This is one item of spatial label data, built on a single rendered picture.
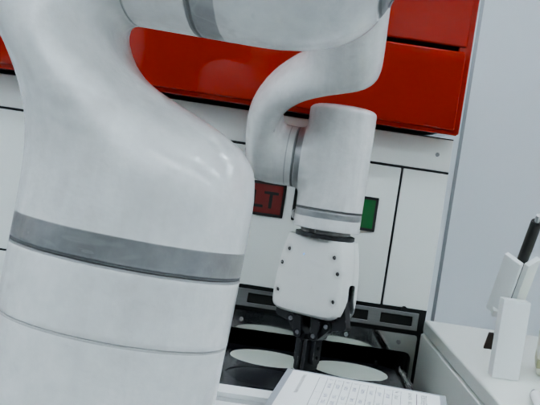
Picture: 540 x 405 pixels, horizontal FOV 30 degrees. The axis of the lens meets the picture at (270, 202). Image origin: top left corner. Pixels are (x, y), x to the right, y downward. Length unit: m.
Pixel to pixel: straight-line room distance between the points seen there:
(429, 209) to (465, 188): 1.52
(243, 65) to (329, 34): 0.87
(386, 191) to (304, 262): 0.22
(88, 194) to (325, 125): 0.78
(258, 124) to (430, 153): 0.31
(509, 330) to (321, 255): 0.27
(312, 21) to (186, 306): 0.15
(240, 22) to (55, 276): 0.15
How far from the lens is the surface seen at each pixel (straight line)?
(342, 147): 1.23
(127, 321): 0.47
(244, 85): 1.36
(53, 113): 0.48
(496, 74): 2.97
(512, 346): 1.11
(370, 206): 1.41
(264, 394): 0.88
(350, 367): 1.35
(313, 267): 1.25
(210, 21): 0.50
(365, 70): 1.14
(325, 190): 1.23
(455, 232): 2.95
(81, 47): 0.50
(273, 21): 0.49
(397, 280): 1.43
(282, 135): 1.24
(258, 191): 1.41
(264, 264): 1.42
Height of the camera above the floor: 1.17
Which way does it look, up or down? 3 degrees down
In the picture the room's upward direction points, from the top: 8 degrees clockwise
